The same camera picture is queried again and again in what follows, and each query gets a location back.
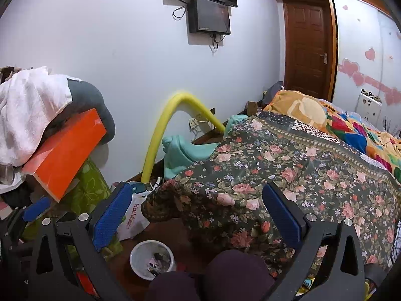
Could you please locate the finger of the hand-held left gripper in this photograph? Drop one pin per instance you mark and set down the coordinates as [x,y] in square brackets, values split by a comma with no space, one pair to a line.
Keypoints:
[37,208]

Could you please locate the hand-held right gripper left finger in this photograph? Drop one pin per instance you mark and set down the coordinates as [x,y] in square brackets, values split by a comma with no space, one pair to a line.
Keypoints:
[111,214]

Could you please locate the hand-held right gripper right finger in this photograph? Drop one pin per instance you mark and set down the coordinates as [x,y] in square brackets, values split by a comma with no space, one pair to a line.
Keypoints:
[282,216]

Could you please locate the white bowl with items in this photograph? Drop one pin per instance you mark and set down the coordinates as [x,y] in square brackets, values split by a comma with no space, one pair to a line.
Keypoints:
[137,263]

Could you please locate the white plastic bag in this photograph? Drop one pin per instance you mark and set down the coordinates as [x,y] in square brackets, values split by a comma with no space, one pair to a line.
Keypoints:
[131,216]

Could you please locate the green leaf-print cloth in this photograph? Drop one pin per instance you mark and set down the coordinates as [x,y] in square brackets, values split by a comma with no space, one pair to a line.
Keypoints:
[89,185]

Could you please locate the dark floral blanket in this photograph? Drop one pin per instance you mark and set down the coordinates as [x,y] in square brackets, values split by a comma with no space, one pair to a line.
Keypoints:
[282,175]

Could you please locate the small dark box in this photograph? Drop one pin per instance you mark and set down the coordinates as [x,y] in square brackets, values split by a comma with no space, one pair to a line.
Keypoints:
[142,187]

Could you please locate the orange box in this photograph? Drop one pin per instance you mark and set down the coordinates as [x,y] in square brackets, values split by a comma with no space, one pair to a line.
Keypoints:
[65,153]

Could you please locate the maroon knees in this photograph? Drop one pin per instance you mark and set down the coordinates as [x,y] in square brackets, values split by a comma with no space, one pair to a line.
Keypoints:
[238,276]

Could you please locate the teal cloth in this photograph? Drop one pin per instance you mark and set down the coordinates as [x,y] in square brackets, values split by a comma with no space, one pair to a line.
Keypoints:
[178,153]

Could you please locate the yellow foam tube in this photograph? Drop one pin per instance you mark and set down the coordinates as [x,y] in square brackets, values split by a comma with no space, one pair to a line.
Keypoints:
[159,131]

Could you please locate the person's left leg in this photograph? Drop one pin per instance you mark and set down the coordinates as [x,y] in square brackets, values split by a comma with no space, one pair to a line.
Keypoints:
[175,288]

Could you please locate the white towel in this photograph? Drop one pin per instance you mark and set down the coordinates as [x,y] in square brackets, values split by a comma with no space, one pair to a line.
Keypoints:
[28,109]

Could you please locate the colourful orange blanket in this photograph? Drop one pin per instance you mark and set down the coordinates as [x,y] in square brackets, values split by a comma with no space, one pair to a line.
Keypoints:
[313,109]

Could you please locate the grey pillow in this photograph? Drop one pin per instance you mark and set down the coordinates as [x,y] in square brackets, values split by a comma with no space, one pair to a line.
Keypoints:
[91,100]

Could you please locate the dark blue pillow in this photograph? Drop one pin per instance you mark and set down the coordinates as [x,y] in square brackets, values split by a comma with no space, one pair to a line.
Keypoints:
[273,92]

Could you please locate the dried twig bunch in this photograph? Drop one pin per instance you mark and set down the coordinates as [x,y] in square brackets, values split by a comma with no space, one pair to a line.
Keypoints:
[390,125]

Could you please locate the white box device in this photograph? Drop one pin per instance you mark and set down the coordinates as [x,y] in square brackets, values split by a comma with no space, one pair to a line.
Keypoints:
[371,103]

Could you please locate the group of pink heart stickers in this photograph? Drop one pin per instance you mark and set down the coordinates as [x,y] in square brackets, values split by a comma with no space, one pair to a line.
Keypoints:
[351,69]

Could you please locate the brown wooden door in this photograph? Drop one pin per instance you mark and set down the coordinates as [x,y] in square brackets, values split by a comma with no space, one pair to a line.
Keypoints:
[308,47]

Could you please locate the white wardrobe with hearts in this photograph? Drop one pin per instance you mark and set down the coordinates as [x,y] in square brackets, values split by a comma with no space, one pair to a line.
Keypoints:
[360,37]

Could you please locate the black set-top box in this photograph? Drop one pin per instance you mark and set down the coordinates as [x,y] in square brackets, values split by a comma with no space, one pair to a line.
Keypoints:
[209,15]

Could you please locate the white wall socket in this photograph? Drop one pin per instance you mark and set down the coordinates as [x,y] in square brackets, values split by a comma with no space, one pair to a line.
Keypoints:
[194,123]

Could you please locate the dark wall bracket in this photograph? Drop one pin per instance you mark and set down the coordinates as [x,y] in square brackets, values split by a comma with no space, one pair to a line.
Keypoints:
[212,110]

